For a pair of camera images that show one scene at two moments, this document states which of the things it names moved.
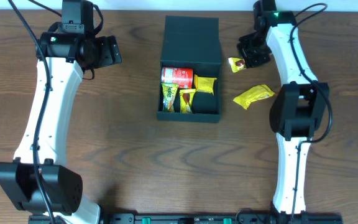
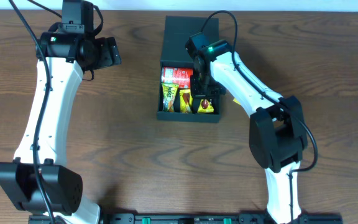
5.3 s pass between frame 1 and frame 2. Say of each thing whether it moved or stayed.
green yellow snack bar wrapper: stayed
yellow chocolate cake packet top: moved
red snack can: stayed
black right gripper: moved
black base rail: stayed
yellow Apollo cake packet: stayed
